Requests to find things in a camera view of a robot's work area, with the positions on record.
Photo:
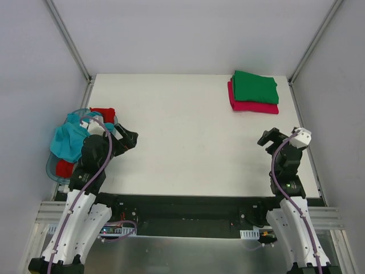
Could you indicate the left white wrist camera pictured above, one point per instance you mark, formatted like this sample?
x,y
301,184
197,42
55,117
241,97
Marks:
x,y
94,127

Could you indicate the left aluminium frame post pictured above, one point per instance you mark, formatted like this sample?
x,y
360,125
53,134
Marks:
x,y
62,28

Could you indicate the red t shirt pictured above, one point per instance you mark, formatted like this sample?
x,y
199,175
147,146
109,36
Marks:
x,y
104,114

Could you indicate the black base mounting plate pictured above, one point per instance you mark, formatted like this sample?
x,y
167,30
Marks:
x,y
215,217

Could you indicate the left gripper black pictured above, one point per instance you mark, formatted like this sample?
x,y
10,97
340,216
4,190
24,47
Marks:
x,y
121,138

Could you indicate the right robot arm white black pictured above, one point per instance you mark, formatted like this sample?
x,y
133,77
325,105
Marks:
x,y
291,221

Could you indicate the teal t shirt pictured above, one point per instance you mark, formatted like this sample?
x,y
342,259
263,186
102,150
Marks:
x,y
68,139

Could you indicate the right aluminium frame post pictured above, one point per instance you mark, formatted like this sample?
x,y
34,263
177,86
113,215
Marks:
x,y
335,6

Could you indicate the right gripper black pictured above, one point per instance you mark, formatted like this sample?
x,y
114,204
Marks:
x,y
275,138

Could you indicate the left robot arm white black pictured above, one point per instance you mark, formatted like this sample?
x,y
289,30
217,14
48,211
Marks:
x,y
87,210

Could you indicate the translucent blue plastic basket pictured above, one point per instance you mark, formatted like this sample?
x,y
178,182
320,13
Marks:
x,y
54,171

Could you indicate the right aluminium side rail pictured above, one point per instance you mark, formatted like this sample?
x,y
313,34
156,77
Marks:
x,y
307,170

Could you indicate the aluminium frame post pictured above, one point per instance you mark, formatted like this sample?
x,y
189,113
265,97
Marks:
x,y
62,28
335,6

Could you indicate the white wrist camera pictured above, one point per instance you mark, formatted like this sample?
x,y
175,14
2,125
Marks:
x,y
301,138
94,127

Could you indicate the folded pink t shirt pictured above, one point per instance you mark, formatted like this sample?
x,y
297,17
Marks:
x,y
241,106

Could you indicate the folded green t shirt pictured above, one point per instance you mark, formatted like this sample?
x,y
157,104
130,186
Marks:
x,y
249,87

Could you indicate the right white cable duct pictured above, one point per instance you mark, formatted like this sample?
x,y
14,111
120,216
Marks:
x,y
250,234

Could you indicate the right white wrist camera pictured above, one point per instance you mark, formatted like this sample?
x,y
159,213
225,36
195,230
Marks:
x,y
301,138

